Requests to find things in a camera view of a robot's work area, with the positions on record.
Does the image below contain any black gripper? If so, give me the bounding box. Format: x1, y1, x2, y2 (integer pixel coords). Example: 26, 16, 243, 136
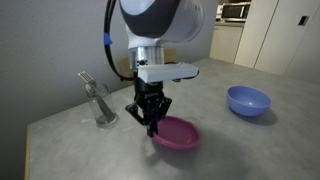
125, 78, 172, 137

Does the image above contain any pink plastic plate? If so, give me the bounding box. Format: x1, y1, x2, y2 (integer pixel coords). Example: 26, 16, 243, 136
153, 116, 201, 150

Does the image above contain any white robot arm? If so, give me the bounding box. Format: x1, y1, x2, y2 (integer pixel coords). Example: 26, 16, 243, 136
120, 0, 204, 136

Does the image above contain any blue plastic bowl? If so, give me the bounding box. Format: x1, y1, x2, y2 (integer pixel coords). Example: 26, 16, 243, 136
226, 86, 272, 117

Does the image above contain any silver metal fork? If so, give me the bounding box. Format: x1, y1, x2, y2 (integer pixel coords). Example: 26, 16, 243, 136
79, 71, 115, 124

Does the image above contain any clear glass jar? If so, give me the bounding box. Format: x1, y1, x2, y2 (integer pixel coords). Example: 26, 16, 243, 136
86, 84, 117, 128

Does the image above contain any wooden chair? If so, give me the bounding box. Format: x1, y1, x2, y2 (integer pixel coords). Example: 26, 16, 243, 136
117, 47, 177, 81

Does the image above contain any white kitchen cabinet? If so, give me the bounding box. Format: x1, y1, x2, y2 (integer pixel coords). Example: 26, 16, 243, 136
210, 22, 244, 63

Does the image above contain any microwave oven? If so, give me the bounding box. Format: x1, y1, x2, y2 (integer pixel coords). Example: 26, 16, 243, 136
221, 2, 251, 22

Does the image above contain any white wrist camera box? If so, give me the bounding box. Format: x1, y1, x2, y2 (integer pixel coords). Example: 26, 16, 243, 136
138, 62, 199, 83

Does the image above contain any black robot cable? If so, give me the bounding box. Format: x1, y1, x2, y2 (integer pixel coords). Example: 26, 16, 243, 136
103, 0, 136, 82

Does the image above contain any black wall switch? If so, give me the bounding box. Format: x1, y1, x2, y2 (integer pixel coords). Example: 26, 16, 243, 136
298, 16, 308, 26

